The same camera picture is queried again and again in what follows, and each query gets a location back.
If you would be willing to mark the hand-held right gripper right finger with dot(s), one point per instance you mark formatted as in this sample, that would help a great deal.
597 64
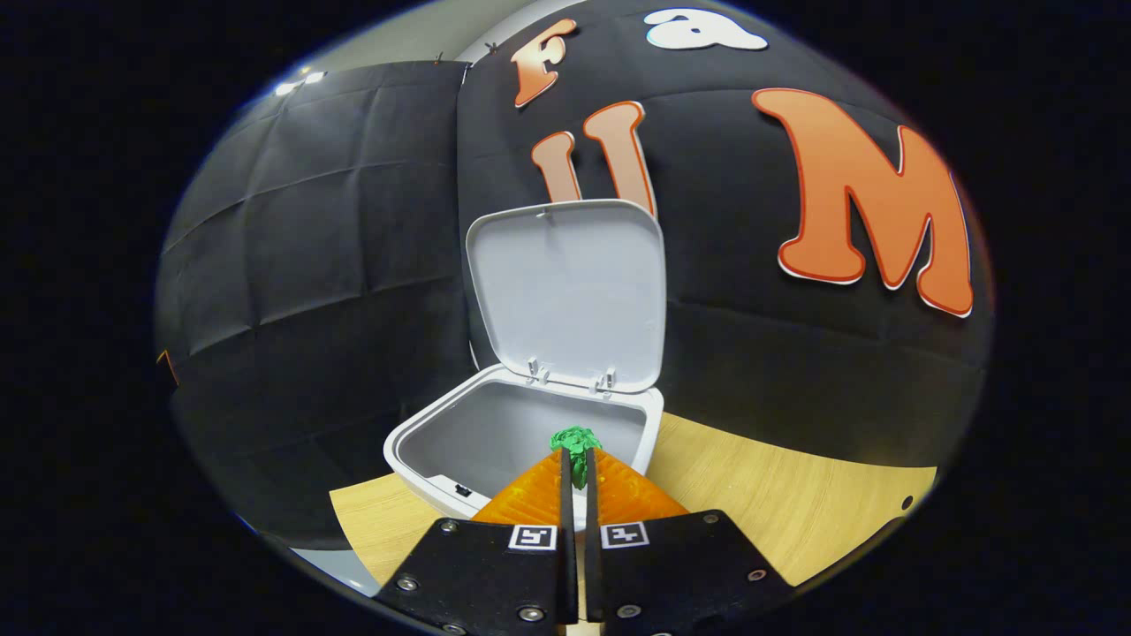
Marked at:
590 548

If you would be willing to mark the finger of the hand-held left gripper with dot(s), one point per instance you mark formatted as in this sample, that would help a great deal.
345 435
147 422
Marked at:
169 368

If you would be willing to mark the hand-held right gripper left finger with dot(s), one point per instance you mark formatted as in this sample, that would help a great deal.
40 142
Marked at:
565 548

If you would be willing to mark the green paper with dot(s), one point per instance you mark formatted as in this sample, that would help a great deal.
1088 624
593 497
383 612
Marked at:
577 442

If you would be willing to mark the white desktop garbage bin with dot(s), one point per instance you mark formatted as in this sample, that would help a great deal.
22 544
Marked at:
565 291

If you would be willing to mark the wooden desktop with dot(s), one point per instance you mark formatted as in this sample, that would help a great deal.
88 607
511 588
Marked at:
795 503

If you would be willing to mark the black backdrop cloth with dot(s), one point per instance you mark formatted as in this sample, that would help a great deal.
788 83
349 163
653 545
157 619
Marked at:
353 265

